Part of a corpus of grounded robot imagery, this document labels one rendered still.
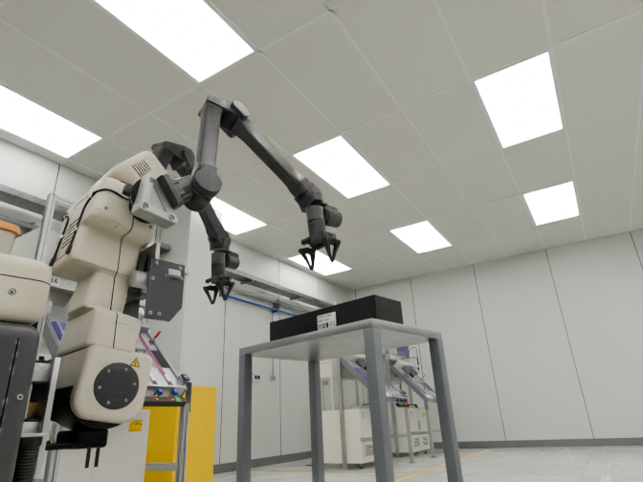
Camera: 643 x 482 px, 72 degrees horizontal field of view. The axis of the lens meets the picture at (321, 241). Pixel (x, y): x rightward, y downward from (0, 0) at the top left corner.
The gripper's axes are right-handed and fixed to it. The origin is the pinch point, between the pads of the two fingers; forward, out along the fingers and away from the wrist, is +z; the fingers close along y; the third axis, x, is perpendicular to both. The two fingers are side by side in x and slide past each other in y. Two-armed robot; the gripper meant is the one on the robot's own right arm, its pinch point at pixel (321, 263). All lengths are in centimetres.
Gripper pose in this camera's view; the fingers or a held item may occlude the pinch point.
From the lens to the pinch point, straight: 141.4
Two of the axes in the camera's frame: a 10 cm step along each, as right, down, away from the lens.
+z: 1.3, 9.3, -3.5
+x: -6.7, -1.8, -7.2
